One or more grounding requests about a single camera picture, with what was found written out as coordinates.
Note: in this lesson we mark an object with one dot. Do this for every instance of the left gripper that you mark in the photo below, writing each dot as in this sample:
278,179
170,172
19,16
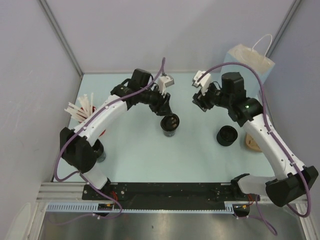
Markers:
162,107

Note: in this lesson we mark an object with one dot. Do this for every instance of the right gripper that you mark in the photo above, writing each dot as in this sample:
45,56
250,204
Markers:
202,101

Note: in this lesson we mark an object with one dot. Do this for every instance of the single black coffee cup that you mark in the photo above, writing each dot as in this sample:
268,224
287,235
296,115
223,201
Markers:
169,134

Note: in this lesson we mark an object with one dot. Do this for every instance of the light blue paper bag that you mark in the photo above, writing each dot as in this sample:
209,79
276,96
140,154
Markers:
259,62

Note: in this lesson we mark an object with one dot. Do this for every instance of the black cup lid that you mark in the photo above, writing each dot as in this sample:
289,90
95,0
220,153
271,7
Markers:
170,122

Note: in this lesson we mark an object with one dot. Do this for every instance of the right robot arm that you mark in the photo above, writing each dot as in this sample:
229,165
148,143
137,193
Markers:
292,178

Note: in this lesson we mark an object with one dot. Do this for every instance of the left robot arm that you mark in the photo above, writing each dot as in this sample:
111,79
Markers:
81,148

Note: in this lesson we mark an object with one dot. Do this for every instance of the brown cardboard cup carrier stack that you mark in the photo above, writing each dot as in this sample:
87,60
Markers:
251,144

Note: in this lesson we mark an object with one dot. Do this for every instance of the black cup left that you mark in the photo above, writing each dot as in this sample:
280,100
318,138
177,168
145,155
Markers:
99,151

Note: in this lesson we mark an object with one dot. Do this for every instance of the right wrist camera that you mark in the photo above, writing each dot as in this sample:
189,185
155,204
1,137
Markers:
202,80

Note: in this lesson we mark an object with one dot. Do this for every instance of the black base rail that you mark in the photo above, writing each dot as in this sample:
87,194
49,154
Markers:
179,195

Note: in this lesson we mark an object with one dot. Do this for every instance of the white cable duct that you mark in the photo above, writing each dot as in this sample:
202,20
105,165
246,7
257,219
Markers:
93,207

